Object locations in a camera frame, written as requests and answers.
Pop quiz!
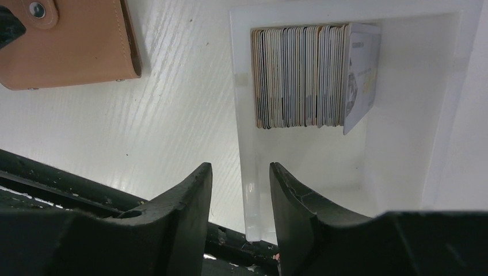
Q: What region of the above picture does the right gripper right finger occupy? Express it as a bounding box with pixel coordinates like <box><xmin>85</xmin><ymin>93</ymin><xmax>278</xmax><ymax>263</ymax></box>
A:
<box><xmin>269</xmin><ymin>162</ymin><xmax>487</xmax><ymax>275</ymax></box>

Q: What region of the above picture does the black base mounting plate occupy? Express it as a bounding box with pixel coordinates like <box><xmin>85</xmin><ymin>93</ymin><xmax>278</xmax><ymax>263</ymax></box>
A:
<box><xmin>1</xmin><ymin>150</ymin><xmax>280</xmax><ymax>275</ymax></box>

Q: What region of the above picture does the tan leather card holder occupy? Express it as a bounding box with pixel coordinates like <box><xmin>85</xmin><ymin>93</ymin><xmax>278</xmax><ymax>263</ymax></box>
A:
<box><xmin>1</xmin><ymin>1</ymin><xmax>142</xmax><ymax>90</ymax></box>

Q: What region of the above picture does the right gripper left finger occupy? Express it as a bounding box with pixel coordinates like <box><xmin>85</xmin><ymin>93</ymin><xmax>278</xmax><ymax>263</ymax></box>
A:
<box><xmin>1</xmin><ymin>163</ymin><xmax>212</xmax><ymax>275</ymax></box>

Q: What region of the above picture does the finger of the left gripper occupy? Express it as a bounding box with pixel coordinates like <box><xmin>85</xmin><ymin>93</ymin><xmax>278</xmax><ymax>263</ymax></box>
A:
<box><xmin>0</xmin><ymin>6</ymin><xmax>26</xmax><ymax>49</ymax></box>

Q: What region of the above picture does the white plastic card tray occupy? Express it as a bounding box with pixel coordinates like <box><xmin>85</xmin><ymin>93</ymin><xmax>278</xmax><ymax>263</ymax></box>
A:
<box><xmin>230</xmin><ymin>1</ymin><xmax>487</xmax><ymax>243</ymax></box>

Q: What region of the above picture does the white credit card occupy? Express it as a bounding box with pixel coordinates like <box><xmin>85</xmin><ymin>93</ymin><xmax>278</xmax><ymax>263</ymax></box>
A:
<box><xmin>342</xmin><ymin>23</ymin><xmax>382</xmax><ymax>135</ymax></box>

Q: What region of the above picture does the stack of credit cards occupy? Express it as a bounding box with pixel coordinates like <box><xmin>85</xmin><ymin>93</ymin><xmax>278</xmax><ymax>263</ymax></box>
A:
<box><xmin>251</xmin><ymin>25</ymin><xmax>350</xmax><ymax>129</ymax></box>

